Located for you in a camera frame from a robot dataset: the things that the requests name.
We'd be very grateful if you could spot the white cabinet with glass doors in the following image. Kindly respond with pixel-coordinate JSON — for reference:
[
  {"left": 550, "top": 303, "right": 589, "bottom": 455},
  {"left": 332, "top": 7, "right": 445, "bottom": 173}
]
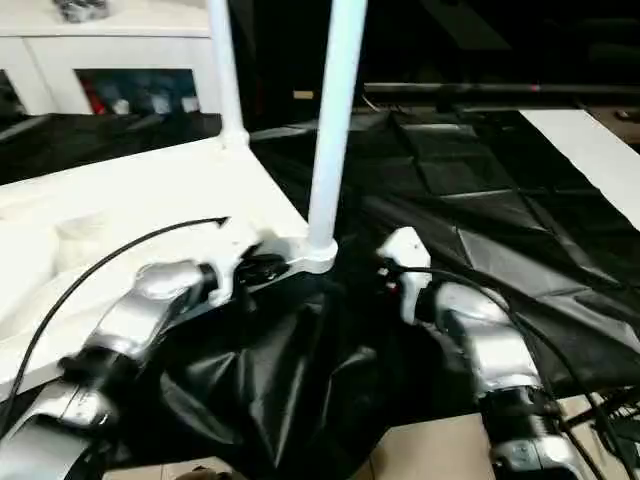
[{"left": 0, "top": 0, "right": 223, "bottom": 116}]

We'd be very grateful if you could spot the red bottle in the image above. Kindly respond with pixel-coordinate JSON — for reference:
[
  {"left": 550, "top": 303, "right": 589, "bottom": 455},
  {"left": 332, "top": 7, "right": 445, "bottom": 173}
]
[{"left": 82, "top": 84, "right": 103, "bottom": 115}]

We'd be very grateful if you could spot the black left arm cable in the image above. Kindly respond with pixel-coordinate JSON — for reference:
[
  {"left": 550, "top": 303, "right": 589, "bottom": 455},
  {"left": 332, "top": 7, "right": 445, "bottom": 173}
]
[{"left": 0, "top": 216, "right": 231, "bottom": 411}]

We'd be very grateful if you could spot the black bar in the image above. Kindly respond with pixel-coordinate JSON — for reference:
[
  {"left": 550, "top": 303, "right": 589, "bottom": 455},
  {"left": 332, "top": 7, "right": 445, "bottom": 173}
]
[{"left": 364, "top": 82, "right": 640, "bottom": 101}]

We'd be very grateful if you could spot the white plastic table top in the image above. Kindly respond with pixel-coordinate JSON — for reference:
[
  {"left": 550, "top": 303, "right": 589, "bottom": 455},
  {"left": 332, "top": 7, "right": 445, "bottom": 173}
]
[{"left": 0, "top": 130, "right": 341, "bottom": 401}]

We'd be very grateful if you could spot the black plastic mat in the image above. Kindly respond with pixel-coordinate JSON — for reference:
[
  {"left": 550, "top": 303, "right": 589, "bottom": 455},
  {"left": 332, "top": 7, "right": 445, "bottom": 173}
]
[{"left": 0, "top": 105, "right": 640, "bottom": 476}]

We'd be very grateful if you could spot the dark bundle on cabinet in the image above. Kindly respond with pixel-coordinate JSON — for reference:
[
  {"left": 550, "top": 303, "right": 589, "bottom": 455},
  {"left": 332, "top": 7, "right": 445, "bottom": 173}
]
[{"left": 55, "top": 0, "right": 111, "bottom": 23}]

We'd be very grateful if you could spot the black stand foot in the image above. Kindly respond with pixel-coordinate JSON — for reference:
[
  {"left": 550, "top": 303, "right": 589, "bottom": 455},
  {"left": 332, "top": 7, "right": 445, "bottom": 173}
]
[{"left": 565, "top": 390, "right": 640, "bottom": 476}]

